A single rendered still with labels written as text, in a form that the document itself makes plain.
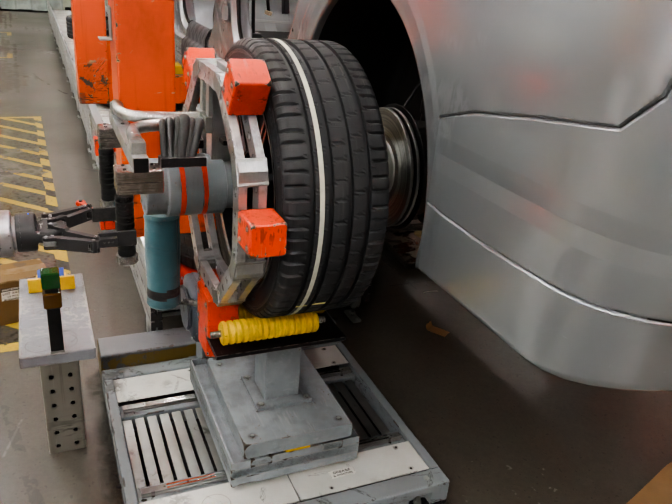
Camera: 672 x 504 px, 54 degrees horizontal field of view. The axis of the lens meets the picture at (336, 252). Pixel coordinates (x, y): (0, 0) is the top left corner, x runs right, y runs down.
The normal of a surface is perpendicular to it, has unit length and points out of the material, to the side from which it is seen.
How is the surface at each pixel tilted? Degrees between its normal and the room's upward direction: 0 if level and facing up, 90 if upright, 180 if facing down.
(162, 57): 90
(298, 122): 52
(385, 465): 0
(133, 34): 90
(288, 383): 90
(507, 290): 90
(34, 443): 0
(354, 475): 0
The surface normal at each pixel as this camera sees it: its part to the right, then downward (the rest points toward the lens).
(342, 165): 0.39, 0.02
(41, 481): 0.08, -0.91
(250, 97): 0.28, 0.85
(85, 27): 0.40, 0.40
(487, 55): -0.92, 0.09
